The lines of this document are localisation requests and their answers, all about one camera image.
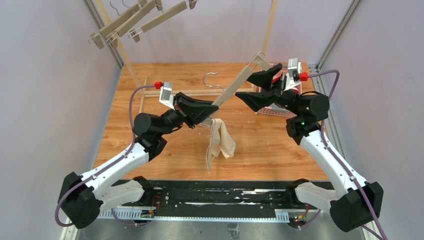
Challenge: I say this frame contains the red underwear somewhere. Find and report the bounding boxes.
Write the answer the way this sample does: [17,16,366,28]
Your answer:
[271,70,286,85]

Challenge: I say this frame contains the cream underwear hanger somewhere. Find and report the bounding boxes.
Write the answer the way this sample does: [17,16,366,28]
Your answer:
[202,51,271,107]

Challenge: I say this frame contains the cream underwear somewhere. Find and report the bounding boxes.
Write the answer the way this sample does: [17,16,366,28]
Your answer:
[201,118,236,174]

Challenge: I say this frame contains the beige clip hanger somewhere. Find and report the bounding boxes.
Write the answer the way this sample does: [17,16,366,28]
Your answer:
[88,0,147,49]
[117,0,163,40]

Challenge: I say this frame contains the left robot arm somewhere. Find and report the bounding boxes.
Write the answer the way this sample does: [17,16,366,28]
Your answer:
[54,92,219,229]

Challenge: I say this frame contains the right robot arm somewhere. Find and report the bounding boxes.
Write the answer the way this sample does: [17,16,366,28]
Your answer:
[235,64,384,232]

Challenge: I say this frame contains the empty beige clip hanger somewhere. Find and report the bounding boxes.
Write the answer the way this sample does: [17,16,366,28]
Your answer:
[88,0,147,49]

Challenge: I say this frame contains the pink plastic basket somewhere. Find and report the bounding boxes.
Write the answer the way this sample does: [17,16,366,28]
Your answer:
[255,66,302,118]

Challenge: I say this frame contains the wooden clothes rack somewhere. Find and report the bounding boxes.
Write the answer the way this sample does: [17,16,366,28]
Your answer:
[91,0,278,97]

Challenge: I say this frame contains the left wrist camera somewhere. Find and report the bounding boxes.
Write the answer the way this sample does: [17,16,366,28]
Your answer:
[159,81,175,110]

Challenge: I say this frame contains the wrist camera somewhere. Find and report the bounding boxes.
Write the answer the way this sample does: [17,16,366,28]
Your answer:
[159,81,175,110]
[284,57,302,91]

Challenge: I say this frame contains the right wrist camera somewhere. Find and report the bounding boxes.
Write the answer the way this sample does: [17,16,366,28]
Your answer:
[284,57,302,91]

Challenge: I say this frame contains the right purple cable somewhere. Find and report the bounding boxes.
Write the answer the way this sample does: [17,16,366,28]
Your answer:
[299,69,388,240]

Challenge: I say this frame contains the purple cable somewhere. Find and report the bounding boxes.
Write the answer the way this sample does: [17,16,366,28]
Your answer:
[299,69,388,240]
[54,81,164,228]

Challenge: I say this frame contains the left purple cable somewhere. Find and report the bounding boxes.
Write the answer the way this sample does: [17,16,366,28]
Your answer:
[54,81,164,228]

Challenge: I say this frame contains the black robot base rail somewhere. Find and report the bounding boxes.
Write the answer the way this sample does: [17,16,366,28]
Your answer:
[100,180,316,223]

